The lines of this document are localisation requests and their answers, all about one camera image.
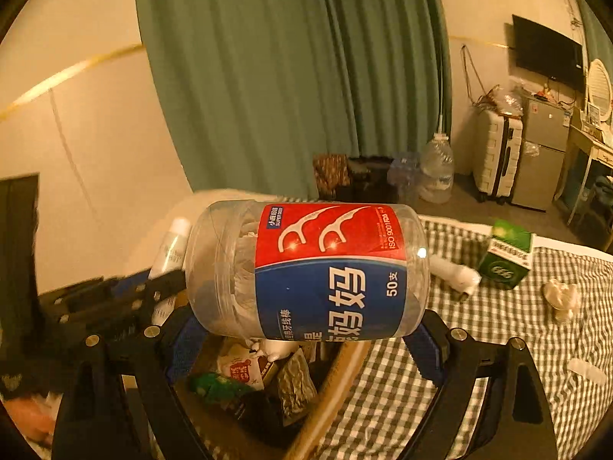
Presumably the white tissue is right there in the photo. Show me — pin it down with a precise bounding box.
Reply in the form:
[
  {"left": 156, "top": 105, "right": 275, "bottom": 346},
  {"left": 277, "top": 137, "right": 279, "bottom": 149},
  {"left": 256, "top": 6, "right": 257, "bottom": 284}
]
[
  {"left": 246, "top": 338, "right": 298, "bottom": 362},
  {"left": 542, "top": 278, "right": 581, "bottom": 324}
]

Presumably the green curtain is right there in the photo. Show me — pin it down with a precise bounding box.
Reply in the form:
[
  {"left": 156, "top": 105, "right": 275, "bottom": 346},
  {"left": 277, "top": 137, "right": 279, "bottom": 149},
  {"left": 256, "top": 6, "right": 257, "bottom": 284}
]
[
  {"left": 572, "top": 0, "right": 613, "bottom": 65},
  {"left": 134, "top": 0, "right": 453, "bottom": 202}
]

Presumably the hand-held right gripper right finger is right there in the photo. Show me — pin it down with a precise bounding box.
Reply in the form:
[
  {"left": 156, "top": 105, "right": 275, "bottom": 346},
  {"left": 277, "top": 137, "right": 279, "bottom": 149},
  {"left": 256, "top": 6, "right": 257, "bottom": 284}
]
[{"left": 403, "top": 309, "right": 559, "bottom": 460}]

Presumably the green sachet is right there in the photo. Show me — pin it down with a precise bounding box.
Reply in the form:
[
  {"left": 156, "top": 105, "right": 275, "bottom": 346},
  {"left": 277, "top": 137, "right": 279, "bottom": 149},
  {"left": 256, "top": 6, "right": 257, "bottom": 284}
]
[{"left": 188, "top": 373, "right": 254, "bottom": 406}]

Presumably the brown cardboard box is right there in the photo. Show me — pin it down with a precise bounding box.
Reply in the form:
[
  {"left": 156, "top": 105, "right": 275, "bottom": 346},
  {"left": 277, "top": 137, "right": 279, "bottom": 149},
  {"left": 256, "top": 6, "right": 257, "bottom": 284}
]
[{"left": 120, "top": 326, "right": 374, "bottom": 460}]

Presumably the white dressing table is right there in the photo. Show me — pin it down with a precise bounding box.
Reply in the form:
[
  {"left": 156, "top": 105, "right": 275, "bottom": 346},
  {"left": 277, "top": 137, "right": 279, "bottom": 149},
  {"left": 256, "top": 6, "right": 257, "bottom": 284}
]
[{"left": 556, "top": 122, "right": 613, "bottom": 250}]

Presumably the clear floss pick jar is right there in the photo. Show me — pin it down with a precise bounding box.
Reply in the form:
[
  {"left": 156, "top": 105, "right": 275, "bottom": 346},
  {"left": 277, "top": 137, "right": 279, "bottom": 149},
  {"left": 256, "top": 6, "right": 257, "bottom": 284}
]
[{"left": 184, "top": 199, "right": 432, "bottom": 343}]

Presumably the white suitcase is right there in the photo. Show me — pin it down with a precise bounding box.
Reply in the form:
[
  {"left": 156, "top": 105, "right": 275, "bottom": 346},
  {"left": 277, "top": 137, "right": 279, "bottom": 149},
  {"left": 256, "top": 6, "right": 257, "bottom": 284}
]
[{"left": 472, "top": 108, "right": 524, "bottom": 202}]

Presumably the white handheld device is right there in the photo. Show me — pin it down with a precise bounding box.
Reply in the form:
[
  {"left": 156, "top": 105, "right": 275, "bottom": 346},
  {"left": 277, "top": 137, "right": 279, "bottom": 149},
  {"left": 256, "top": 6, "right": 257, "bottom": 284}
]
[{"left": 428, "top": 254, "right": 481, "bottom": 302}]

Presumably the brown patterned bag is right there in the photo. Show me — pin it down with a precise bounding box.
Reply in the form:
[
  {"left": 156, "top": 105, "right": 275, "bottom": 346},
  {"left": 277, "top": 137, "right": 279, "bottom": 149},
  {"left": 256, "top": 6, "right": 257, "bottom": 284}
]
[{"left": 312, "top": 153, "right": 349, "bottom": 199}]

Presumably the white toothpaste tube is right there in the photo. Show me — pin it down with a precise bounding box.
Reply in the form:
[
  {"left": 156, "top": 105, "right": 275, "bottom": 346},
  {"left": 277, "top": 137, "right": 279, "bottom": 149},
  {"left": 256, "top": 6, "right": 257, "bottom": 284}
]
[{"left": 148, "top": 217, "right": 193, "bottom": 329}]

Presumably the black board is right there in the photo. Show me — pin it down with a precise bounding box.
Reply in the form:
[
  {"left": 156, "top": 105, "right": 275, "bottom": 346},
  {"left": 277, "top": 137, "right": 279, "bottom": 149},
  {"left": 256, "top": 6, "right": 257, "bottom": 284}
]
[{"left": 0, "top": 175, "right": 41, "bottom": 360}]

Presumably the grey checked cloth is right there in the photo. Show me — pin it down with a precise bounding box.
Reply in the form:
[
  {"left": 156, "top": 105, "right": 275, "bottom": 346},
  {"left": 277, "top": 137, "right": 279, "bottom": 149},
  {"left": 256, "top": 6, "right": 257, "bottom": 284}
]
[{"left": 287, "top": 215, "right": 613, "bottom": 460}]

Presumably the green medicine box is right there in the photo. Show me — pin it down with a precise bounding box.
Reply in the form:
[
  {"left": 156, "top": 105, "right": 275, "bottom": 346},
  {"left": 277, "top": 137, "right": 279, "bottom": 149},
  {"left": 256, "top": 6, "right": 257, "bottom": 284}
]
[{"left": 479, "top": 219, "right": 536, "bottom": 291}]

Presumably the red and white sachet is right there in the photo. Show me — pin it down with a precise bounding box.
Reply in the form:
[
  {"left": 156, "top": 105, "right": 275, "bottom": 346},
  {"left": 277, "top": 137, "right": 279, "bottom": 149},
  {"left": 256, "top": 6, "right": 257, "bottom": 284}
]
[{"left": 215, "top": 349, "right": 264, "bottom": 391}]

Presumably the round white mirror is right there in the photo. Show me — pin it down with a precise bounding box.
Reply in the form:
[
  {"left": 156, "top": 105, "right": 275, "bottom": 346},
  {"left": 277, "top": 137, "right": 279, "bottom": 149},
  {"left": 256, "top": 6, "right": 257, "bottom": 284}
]
[{"left": 585, "top": 57, "right": 613, "bottom": 123}]

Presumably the plastic bag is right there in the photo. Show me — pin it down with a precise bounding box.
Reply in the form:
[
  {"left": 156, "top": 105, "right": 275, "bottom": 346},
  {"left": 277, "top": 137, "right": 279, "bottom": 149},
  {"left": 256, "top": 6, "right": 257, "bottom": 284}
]
[{"left": 479, "top": 84, "right": 525, "bottom": 116}]

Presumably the translucent white tube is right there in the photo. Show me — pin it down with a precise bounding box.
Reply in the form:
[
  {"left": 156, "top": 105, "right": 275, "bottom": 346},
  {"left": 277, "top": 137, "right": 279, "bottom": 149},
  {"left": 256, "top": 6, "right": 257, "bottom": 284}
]
[{"left": 567, "top": 358, "right": 606, "bottom": 385}]

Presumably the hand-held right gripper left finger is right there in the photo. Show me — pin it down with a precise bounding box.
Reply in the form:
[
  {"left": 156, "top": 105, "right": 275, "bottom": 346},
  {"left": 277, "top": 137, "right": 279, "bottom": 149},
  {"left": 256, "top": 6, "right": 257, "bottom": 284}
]
[{"left": 50, "top": 307, "right": 208, "bottom": 460}]

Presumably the black bag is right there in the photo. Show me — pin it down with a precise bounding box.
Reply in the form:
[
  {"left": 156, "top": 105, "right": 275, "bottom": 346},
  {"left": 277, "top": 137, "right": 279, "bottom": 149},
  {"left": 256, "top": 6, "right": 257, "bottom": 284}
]
[{"left": 347, "top": 156, "right": 396, "bottom": 202}]

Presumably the black television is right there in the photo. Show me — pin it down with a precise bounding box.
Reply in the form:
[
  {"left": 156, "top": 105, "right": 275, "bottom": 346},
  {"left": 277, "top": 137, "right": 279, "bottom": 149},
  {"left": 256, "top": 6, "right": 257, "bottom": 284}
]
[{"left": 511, "top": 13, "right": 585, "bottom": 92}]

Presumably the clear plastic bottle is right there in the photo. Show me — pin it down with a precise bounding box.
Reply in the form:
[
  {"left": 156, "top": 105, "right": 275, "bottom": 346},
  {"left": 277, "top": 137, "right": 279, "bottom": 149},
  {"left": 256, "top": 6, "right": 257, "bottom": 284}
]
[{"left": 388, "top": 151, "right": 425, "bottom": 202}]

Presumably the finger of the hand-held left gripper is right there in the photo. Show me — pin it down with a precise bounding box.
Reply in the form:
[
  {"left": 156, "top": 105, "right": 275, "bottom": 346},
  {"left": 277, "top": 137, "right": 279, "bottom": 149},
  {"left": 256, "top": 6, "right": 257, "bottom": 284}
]
[
  {"left": 100, "top": 269, "right": 187, "bottom": 300},
  {"left": 52, "top": 294, "right": 166, "bottom": 346}
]

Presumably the large clear water jug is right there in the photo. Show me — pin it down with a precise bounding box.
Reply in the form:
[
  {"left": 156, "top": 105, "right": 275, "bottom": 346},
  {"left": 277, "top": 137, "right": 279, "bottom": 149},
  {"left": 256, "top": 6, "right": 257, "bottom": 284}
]
[{"left": 418, "top": 131, "right": 456, "bottom": 204}]

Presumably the small grey fridge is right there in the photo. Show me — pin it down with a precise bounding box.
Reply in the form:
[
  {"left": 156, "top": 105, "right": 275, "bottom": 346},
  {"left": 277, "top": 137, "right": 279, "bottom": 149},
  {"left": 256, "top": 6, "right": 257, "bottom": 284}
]
[{"left": 510, "top": 96, "right": 572, "bottom": 212}]

